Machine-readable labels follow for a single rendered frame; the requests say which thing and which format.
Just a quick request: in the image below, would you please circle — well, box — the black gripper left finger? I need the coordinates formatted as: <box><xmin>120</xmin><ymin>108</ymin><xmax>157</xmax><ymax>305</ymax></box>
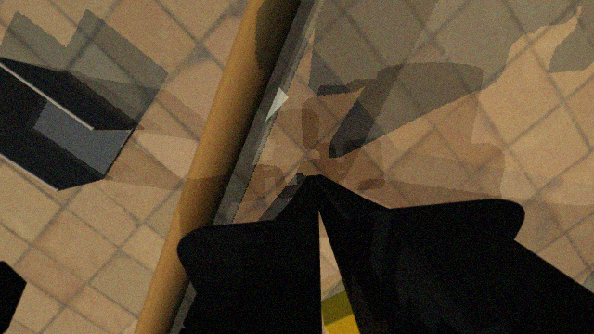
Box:
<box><xmin>177</xmin><ymin>175</ymin><xmax>322</xmax><ymax>334</ymax></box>

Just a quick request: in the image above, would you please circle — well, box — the orange-yellow rectangular block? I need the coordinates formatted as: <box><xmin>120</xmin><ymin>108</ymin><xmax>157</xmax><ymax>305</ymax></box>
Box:
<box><xmin>321</xmin><ymin>290</ymin><xmax>359</xmax><ymax>334</ymax></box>

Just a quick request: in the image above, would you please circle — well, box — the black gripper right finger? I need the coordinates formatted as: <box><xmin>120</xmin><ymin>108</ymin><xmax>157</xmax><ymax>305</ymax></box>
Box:
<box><xmin>315</xmin><ymin>174</ymin><xmax>525</xmax><ymax>334</ymax></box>

